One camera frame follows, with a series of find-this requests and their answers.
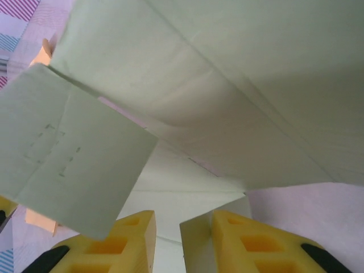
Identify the green paper box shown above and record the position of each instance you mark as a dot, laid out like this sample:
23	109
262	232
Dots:
216	85

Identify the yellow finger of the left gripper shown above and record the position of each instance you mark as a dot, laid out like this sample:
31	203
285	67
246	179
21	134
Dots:
7	203

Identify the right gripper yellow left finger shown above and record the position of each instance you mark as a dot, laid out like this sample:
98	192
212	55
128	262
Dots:
136	233

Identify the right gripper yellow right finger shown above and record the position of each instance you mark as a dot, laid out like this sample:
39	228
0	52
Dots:
227	244

